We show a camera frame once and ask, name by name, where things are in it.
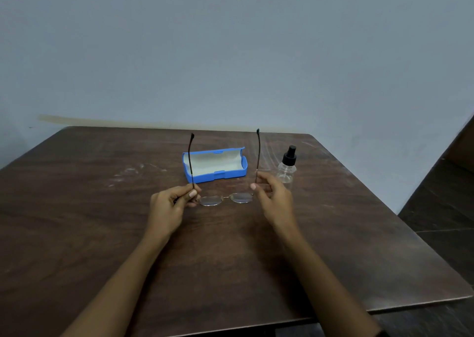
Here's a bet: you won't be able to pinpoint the person's left hand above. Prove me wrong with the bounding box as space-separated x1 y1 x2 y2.
143 184 202 244

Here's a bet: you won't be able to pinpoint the person's right hand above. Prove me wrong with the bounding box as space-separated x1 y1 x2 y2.
250 171 300 238

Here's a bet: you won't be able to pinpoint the clear spray bottle black cap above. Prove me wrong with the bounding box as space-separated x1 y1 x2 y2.
276 145 298 191

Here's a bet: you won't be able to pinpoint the metal-framed eyeglasses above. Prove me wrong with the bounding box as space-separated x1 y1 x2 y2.
188 128 261 207

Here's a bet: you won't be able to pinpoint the blue glasses case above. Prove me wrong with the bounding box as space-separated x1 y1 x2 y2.
182 146 248 184

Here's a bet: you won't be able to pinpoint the person's left forearm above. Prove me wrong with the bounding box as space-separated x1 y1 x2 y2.
61 233 167 337

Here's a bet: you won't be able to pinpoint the person's right forearm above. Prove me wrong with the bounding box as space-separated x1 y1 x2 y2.
281 226 382 337

